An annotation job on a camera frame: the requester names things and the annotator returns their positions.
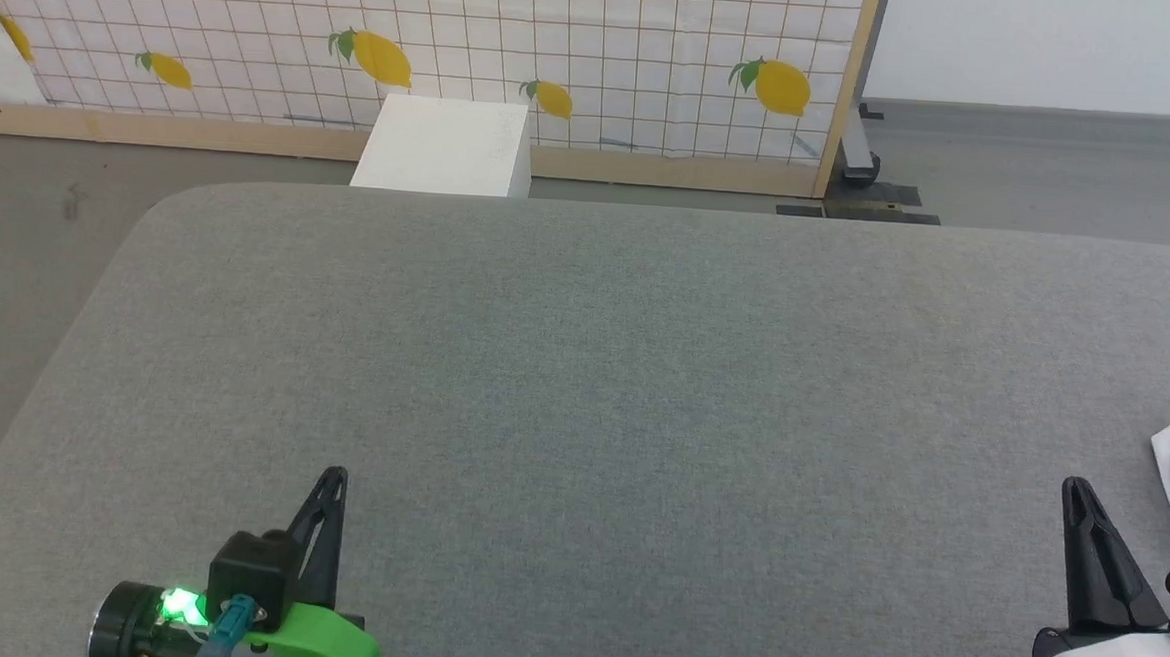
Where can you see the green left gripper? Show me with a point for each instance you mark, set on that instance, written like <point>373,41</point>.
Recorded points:
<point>323,645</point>

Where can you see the grey fabric sofa seat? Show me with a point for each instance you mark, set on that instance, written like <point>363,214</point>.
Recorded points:
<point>590,419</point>

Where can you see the white box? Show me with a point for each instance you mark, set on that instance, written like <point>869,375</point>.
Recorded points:
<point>444,146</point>

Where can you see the grey metal partition leg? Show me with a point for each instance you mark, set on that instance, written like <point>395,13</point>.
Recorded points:
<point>858,153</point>

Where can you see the lemon print partition screen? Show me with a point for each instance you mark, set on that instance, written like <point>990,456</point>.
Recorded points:
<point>261,11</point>

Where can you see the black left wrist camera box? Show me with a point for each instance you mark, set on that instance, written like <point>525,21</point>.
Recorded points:
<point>252,576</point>

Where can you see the black floor base plate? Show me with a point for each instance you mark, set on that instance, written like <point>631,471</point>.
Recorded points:
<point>861,213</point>

